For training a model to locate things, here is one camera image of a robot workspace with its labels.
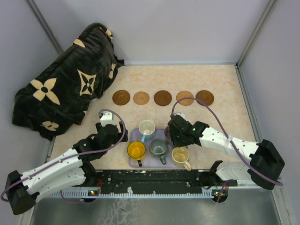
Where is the purple glass mug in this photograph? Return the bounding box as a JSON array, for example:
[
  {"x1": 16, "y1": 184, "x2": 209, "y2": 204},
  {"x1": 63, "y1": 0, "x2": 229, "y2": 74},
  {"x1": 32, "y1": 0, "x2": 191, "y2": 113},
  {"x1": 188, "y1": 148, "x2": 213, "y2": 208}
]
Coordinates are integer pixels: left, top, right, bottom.
[{"x1": 164, "y1": 126, "x2": 172, "y2": 146}]

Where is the cream ceramic mug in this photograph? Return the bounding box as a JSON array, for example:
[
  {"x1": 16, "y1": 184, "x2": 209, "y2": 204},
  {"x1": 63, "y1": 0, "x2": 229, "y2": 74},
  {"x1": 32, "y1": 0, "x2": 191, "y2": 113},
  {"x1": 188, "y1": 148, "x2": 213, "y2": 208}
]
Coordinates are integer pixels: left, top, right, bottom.
[{"x1": 172, "y1": 147, "x2": 192, "y2": 171}]

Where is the woven rattan coaster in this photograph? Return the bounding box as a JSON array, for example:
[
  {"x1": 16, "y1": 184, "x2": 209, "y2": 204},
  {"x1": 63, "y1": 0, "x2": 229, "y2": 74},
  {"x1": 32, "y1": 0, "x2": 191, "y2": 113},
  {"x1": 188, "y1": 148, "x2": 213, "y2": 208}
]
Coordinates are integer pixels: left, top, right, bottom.
[
  {"x1": 176, "y1": 91, "x2": 194, "y2": 106},
  {"x1": 133, "y1": 91, "x2": 150, "y2": 105}
]

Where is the brown wooden coaster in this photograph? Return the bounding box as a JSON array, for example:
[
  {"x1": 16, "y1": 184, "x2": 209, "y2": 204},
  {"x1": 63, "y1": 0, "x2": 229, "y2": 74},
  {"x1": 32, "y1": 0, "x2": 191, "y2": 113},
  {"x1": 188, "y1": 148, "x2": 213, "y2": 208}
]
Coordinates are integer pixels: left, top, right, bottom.
[
  {"x1": 112, "y1": 90, "x2": 130, "y2": 105},
  {"x1": 196, "y1": 90, "x2": 214, "y2": 106}
]

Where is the dark wooden coaster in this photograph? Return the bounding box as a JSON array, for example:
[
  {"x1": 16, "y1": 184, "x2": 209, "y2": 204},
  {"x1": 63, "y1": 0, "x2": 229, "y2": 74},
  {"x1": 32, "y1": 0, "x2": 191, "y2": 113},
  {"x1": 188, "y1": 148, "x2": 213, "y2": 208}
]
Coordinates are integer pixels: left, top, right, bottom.
[{"x1": 154, "y1": 90, "x2": 172, "y2": 106}]

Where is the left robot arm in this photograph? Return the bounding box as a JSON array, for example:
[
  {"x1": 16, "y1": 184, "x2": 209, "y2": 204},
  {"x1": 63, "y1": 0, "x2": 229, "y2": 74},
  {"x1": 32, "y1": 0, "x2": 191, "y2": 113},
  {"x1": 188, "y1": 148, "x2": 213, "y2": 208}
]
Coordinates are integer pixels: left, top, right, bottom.
[{"x1": 2, "y1": 122, "x2": 128, "y2": 215}]

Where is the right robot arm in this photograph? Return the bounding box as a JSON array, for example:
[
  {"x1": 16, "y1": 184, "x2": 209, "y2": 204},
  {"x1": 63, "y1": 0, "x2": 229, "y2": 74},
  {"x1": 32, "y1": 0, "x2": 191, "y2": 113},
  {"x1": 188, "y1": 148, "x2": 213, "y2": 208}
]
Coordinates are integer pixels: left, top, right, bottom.
[{"x1": 168, "y1": 113, "x2": 285, "y2": 190}]

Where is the grey green mug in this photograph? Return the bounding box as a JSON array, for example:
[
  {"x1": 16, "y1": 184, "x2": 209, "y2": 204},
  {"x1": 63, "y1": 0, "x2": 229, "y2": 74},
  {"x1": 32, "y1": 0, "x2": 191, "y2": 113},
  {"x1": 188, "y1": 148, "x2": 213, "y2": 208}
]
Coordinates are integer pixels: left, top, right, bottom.
[{"x1": 150, "y1": 139, "x2": 168, "y2": 165}]

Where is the yellow glass mug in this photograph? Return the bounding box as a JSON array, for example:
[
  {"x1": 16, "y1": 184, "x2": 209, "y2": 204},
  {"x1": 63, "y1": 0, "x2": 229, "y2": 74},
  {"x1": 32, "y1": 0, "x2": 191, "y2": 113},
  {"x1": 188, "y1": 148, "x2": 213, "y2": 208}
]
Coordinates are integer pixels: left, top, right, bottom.
[{"x1": 127, "y1": 141, "x2": 146, "y2": 167}]

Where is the white blue mug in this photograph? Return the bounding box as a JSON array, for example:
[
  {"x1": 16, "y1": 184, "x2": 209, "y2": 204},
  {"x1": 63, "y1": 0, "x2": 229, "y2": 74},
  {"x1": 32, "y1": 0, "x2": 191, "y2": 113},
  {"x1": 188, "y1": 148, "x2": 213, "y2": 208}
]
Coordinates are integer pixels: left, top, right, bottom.
[{"x1": 138, "y1": 120, "x2": 156, "y2": 143}]

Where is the lavender plastic tray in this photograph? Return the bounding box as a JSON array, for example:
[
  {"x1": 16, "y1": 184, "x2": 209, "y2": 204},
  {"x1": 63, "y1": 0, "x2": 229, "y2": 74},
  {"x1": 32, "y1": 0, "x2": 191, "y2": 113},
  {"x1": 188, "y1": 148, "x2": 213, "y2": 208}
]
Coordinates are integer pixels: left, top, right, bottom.
[{"x1": 128, "y1": 128, "x2": 185, "y2": 169}]

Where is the black floral blanket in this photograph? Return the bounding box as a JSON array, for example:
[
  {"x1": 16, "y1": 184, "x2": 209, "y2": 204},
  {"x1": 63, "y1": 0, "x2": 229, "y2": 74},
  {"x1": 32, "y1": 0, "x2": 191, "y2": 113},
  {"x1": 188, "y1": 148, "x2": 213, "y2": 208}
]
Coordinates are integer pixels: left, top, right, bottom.
[{"x1": 12, "y1": 22, "x2": 124, "y2": 140}]

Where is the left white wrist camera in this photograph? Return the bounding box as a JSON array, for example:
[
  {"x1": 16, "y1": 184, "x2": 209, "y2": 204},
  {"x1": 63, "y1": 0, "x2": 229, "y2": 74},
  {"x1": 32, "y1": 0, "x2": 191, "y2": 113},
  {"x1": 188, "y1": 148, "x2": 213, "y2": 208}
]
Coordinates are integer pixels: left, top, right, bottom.
[{"x1": 98, "y1": 111, "x2": 116, "y2": 127}]

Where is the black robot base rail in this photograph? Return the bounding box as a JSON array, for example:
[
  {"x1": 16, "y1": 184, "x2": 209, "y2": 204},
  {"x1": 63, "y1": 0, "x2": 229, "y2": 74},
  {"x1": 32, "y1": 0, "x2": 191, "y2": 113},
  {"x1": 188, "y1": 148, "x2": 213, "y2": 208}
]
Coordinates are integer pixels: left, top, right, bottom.
[{"x1": 78, "y1": 169, "x2": 224, "y2": 194}]

